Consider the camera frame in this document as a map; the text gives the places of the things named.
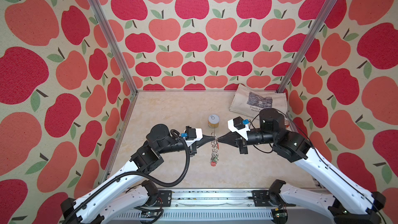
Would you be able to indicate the aluminium corner post left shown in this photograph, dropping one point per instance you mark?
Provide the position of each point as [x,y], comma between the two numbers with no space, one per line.
[113,44]

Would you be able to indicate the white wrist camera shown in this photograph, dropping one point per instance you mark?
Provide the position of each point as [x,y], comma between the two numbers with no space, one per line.
[191,135]
[240,126]

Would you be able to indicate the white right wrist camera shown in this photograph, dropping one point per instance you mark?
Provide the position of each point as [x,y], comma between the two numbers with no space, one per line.
[240,126]

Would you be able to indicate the aluminium corner post right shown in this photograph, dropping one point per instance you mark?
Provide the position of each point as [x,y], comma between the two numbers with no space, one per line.
[310,37]

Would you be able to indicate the aluminium corner post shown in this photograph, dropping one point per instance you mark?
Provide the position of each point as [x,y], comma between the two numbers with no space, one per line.
[310,37]
[113,44]

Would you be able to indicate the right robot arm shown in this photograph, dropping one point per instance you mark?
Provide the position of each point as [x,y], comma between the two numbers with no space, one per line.
[346,203]

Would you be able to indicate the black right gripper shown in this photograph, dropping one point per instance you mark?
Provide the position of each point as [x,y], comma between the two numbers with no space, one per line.
[240,143]

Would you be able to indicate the small round tin can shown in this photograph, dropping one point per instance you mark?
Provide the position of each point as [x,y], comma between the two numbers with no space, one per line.
[213,121]

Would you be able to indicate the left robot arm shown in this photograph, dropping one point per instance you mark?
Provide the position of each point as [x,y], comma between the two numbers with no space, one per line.
[133,186]

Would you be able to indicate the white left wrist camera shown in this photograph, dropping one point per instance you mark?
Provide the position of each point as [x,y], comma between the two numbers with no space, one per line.
[191,135]

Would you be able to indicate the beige canvas tote bag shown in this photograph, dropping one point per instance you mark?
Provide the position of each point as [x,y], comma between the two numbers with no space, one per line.
[249,103]

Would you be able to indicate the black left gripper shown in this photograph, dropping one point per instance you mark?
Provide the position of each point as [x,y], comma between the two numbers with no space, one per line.
[200,142]

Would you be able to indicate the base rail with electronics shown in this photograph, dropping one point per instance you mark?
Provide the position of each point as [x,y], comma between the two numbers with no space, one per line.
[209,205]

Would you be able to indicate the metal car-shaped key holder plate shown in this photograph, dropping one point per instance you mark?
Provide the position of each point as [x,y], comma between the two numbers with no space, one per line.
[214,150]

